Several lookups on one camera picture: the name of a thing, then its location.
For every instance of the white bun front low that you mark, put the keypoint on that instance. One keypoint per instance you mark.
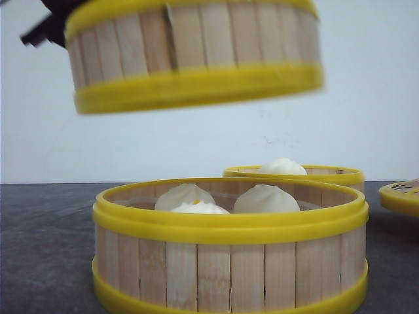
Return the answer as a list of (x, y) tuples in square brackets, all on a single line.
[(200, 208)]

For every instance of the white bun right side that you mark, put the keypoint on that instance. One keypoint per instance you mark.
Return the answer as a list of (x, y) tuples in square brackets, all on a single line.
[(263, 198)]

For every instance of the bamboo steamer lid yellow rim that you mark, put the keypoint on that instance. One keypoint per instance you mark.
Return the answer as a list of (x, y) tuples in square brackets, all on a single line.
[(401, 197)]

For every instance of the bottom bamboo steamer basket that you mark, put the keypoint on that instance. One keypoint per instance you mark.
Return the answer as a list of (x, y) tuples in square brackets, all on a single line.
[(311, 261)]

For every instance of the bamboo steamer basket one bun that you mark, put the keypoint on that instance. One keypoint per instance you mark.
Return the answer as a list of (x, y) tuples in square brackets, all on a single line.
[(344, 176)]

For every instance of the white bun with orange dot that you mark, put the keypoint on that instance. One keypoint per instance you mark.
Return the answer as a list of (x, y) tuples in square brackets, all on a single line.
[(183, 193)]

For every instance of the lifted bamboo steamer basket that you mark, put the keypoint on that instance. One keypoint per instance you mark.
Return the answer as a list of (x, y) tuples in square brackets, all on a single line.
[(150, 55)]

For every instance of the white steamed bun yellow top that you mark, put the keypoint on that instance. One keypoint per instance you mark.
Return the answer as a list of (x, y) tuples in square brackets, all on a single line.
[(282, 166)]

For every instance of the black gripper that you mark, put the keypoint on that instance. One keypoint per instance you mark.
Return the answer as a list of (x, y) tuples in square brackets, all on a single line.
[(52, 27)]

